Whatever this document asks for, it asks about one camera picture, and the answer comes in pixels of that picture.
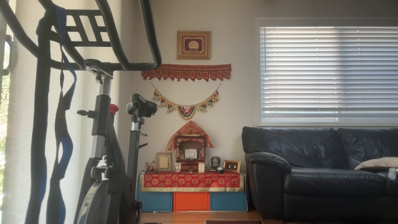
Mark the black exercise bike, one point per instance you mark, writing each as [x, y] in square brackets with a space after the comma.
[102, 124]

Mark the beige cushion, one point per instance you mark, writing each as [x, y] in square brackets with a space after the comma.
[379, 162]

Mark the gold photo frame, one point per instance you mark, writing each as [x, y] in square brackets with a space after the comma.
[231, 166]

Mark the wooden shrine with red canopy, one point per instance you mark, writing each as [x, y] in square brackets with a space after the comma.
[190, 146]

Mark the beaded garland wall hanging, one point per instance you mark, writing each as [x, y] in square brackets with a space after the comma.
[186, 112]

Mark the pale window curtain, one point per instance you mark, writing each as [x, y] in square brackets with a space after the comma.
[18, 124]

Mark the blue storage cube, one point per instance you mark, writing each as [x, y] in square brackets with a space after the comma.
[154, 201]
[228, 201]

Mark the red gold patterned cloth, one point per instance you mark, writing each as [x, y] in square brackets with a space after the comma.
[189, 181]

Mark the white horizontal window blind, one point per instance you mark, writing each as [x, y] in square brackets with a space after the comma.
[326, 71]

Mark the pale wooden picture frame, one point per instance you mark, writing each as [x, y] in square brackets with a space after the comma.
[164, 161]

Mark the small grey cloth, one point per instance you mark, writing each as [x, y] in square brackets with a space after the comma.
[392, 173]

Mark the gold framed wall picture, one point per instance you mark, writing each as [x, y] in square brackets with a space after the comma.
[193, 45]

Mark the red embroidered wall hanging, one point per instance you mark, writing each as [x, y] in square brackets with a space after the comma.
[186, 70]

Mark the small deity figurine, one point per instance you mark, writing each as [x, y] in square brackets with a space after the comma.
[154, 166]
[147, 167]

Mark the orange storage cube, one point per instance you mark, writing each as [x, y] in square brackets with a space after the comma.
[191, 201]

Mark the small white photo card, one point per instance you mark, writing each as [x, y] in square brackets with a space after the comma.
[178, 167]

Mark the black leather sofa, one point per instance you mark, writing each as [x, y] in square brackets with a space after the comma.
[311, 180]

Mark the dark idol statue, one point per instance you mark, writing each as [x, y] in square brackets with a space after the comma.
[215, 161]

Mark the small dark bowl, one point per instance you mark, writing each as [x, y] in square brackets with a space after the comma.
[219, 170]

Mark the small cream card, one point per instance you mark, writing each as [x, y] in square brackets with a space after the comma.
[201, 167]

